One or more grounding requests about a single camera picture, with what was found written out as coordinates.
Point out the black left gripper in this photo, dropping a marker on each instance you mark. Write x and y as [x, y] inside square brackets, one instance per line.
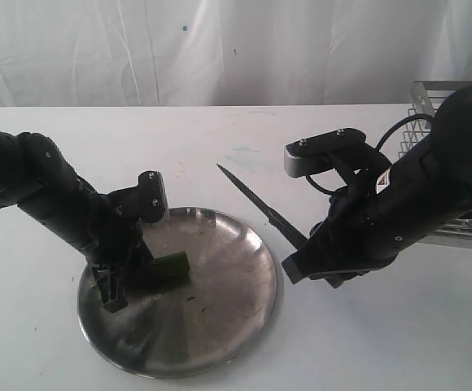
[117, 244]

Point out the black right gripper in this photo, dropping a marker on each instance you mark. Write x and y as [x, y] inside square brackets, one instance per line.
[357, 236]

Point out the black handled knife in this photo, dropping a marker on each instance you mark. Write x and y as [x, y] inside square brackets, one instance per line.
[287, 230]

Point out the green chili pepper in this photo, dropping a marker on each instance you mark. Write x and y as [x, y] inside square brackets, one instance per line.
[159, 272]

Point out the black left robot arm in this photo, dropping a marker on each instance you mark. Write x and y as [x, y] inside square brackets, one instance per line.
[35, 177]

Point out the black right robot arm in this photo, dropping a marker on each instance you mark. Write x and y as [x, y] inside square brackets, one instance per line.
[434, 176]

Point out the round steel plate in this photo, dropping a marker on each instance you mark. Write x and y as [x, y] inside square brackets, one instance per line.
[207, 319]

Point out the white backdrop curtain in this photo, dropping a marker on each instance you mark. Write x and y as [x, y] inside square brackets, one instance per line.
[199, 53]

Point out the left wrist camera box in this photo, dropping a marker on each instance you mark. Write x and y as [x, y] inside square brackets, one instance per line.
[152, 198]

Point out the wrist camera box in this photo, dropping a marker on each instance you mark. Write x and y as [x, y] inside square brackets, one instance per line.
[152, 198]
[315, 155]

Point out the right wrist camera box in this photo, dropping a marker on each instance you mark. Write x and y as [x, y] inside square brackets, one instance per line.
[315, 155]

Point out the steel wire utensil rack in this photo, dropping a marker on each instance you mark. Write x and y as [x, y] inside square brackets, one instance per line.
[427, 96]

